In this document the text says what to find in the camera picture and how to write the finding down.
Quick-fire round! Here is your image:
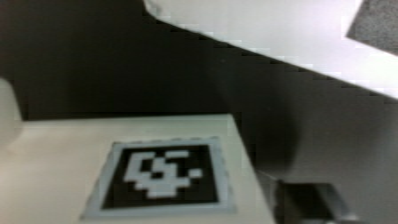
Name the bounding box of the white drawer cabinet box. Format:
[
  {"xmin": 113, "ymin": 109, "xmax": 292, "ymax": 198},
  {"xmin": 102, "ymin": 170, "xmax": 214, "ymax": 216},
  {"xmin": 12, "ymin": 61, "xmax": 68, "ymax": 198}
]
[{"xmin": 141, "ymin": 0, "xmax": 398, "ymax": 99}]

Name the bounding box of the white drawer tray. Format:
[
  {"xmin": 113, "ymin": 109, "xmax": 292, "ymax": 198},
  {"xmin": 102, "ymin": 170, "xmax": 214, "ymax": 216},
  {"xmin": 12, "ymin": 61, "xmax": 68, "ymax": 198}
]
[{"xmin": 0, "ymin": 78, "xmax": 275, "ymax": 224}]

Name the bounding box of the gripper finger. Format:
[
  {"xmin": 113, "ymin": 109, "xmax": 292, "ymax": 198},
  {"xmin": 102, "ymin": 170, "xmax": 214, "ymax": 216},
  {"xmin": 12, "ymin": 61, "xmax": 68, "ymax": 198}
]
[{"xmin": 276, "ymin": 182, "xmax": 358, "ymax": 224}]

